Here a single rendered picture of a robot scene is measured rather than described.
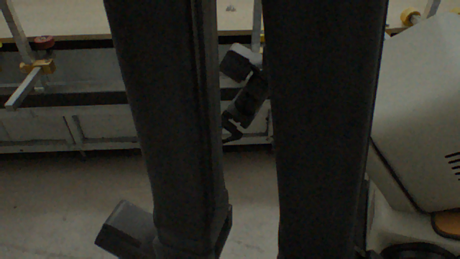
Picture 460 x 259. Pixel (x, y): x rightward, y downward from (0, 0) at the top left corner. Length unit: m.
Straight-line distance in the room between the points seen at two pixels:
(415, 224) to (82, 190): 1.93
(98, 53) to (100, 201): 0.85
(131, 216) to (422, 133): 0.31
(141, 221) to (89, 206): 1.66
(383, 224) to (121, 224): 0.29
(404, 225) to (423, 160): 0.09
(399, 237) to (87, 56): 1.63
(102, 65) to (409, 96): 1.61
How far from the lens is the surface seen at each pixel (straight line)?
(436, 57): 0.39
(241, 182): 1.99
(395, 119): 0.34
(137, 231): 0.38
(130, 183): 2.08
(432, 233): 0.42
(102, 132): 2.14
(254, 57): 0.68
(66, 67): 1.88
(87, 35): 1.68
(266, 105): 1.65
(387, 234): 0.41
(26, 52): 1.64
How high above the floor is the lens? 1.53
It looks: 41 degrees down
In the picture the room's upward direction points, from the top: straight up
